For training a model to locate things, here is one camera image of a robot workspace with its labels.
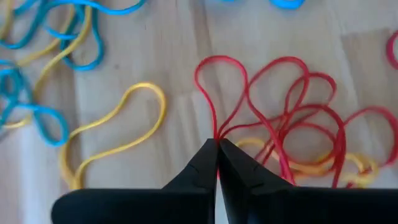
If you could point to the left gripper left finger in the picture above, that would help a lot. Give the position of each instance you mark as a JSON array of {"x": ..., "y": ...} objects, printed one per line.
[{"x": 140, "y": 207}]

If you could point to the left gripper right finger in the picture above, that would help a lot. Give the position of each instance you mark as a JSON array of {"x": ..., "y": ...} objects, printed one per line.
[{"x": 295, "y": 207}]

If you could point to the red rubber band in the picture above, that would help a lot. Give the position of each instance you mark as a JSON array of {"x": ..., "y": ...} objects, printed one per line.
[
  {"x": 289, "y": 58},
  {"x": 382, "y": 109},
  {"x": 220, "y": 57},
  {"x": 342, "y": 140},
  {"x": 390, "y": 53}
]

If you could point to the yellow rubber band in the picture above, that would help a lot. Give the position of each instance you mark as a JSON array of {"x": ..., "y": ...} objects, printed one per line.
[
  {"x": 306, "y": 169},
  {"x": 144, "y": 84}
]

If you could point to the blue thin bands cluster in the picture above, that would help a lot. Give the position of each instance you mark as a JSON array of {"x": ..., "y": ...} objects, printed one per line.
[{"x": 62, "y": 54}]

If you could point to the light blue rubber band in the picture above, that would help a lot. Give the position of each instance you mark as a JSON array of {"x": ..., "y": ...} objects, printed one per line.
[
  {"x": 287, "y": 4},
  {"x": 118, "y": 12}
]

